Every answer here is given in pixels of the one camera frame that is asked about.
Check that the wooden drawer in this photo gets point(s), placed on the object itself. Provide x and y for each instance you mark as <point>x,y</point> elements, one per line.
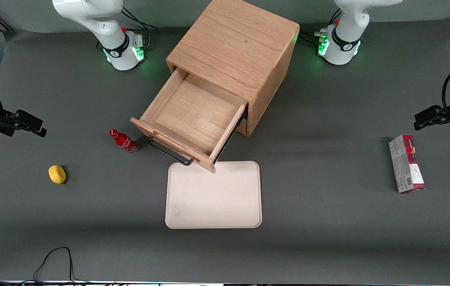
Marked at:
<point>193,115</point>

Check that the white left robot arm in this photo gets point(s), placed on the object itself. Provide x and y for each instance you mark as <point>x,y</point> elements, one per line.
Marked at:
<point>344,39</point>

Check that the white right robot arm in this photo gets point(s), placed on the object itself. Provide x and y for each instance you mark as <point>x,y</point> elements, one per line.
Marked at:
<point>106,24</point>

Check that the wooden drawer cabinet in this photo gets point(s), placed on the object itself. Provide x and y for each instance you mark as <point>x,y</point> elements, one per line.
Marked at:
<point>241,43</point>

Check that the grey and red carton box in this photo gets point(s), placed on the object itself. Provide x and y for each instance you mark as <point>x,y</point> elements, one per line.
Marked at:
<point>405,163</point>

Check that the yellow lemon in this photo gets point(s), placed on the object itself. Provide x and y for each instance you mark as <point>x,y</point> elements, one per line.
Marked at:
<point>57,174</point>

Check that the red cola bottle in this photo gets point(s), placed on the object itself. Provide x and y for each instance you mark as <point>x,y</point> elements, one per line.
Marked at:
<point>124,142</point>

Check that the beige rectangular plastic tray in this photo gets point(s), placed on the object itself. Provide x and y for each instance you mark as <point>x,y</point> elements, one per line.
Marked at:
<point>213,198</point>

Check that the dark frame rail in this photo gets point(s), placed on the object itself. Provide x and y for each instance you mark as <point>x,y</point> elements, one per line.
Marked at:
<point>4,27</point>

